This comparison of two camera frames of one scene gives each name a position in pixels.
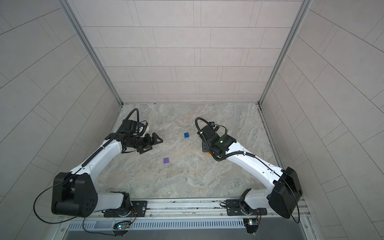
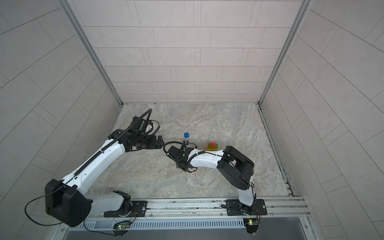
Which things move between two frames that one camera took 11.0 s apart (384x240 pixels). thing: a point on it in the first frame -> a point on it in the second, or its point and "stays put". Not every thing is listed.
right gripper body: [206, 147] -> [178, 163]
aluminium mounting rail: [192, 209] stays put
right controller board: [251, 224] stays put
